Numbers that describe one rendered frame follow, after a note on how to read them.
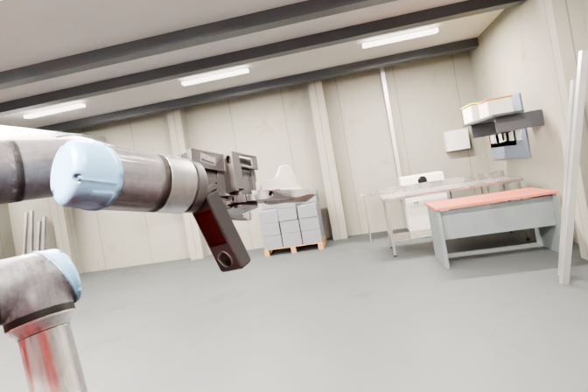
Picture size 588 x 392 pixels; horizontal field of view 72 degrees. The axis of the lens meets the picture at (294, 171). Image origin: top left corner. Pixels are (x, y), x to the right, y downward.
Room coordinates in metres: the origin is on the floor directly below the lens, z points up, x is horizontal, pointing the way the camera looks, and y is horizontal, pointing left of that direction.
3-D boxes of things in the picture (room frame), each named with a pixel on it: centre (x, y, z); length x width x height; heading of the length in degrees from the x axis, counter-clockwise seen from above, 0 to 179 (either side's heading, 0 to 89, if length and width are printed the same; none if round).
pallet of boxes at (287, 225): (8.06, 0.20, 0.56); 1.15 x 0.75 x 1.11; 81
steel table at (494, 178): (6.26, -2.29, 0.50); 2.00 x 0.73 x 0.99; 81
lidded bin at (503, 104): (5.85, -3.05, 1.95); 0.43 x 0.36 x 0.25; 171
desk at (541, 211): (5.26, -2.42, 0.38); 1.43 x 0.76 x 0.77; 81
